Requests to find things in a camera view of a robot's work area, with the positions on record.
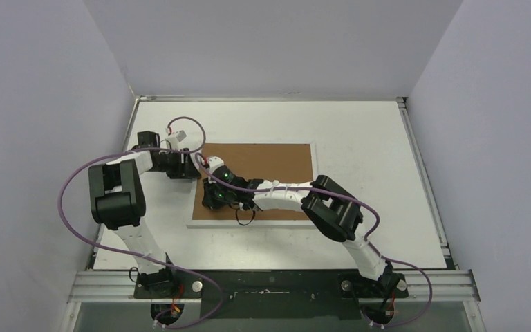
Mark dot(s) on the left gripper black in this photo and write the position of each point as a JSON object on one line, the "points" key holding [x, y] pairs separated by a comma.
{"points": [[185, 171]]}

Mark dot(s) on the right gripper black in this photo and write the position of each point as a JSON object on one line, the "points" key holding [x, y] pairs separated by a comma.
{"points": [[209, 193]]}

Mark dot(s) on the white picture frame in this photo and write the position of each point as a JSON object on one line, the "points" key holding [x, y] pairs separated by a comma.
{"points": [[271, 219]]}

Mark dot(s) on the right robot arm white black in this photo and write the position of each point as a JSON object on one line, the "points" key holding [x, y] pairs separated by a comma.
{"points": [[331, 209]]}

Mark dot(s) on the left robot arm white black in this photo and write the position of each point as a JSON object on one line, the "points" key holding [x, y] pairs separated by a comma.
{"points": [[118, 202]]}

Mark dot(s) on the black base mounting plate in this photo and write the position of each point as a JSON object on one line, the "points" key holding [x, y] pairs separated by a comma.
{"points": [[275, 294]]}

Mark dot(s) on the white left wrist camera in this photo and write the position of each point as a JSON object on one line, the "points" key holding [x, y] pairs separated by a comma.
{"points": [[174, 139]]}

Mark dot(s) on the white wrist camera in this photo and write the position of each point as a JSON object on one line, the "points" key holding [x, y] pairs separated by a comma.
{"points": [[174, 139], [213, 163]]}

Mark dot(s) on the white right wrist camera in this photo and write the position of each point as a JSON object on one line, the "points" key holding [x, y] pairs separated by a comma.
{"points": [[213, 163]]}

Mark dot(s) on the aluminium front rail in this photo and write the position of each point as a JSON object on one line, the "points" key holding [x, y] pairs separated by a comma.
{"points": [[107, 286]]}

